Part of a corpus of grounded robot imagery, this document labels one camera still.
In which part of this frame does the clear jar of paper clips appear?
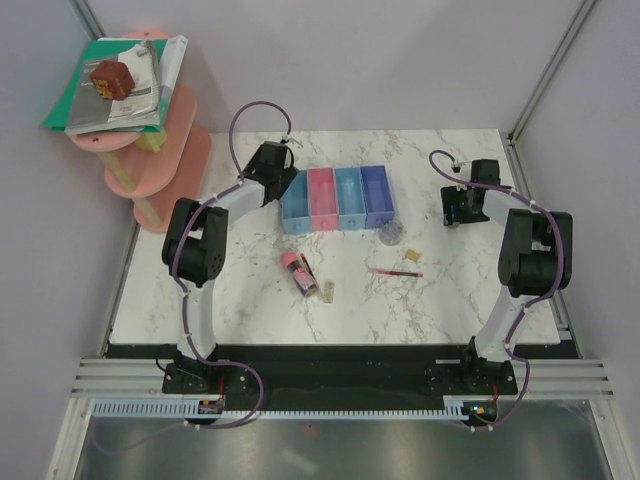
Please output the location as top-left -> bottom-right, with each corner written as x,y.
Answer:
379,219 -> 404,246

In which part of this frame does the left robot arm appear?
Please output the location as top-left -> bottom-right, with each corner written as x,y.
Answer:
161,140 -> 299,393

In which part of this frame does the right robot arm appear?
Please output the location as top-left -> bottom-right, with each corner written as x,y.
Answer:
441,159 -> 573,394

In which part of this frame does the light blue drawer box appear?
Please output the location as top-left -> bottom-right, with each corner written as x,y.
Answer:
280,170 -> 311,235

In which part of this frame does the yellow eraser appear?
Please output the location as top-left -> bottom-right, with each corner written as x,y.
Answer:
405,250 -> 420,262

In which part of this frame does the pink drawer box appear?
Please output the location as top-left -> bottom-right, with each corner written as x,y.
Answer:
308,168 -> 338,232

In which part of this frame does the purple drawer box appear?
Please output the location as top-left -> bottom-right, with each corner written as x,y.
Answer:
360,165 -> 395,229

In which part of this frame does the red pen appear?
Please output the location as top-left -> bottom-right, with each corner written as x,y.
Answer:
369,268 -> 424,278

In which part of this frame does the sky blue drawer box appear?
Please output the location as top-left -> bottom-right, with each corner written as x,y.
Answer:
334,167 -> 367,231

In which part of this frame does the pink glue stick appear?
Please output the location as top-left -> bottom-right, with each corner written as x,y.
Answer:
281,252 -> 307,288

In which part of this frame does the pink tiered shelf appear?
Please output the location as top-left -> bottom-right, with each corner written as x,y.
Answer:
65,31 -> 211,233

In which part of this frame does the small clear ruler case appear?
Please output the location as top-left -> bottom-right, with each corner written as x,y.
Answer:
323,281 -> 335,304

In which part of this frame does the red brown cube box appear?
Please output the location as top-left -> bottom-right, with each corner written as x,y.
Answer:
90,60 -> 135,101

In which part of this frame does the grey manual booklet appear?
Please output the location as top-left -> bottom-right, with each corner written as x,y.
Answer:
65,53 -> 160,136

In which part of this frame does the green folder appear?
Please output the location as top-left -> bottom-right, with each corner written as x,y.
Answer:
43,37 -> 168,133

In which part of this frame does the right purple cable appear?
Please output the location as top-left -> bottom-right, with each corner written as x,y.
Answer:
429,149 -> 564,434

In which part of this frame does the purple cable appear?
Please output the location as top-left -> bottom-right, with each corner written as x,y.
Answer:
92,100 -> 293,456
429,149 -> 564,434

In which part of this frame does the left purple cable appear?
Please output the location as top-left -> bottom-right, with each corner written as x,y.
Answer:
92,100 -> 293,456

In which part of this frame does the white cable duct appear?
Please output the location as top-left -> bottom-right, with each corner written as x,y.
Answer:
92,398 -> 496,421

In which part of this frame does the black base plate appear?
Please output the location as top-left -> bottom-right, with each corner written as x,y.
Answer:
106,341 -> 578,410

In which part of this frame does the aluminium rail frame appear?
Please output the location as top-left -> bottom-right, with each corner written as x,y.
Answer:
52,214 -> 628,479

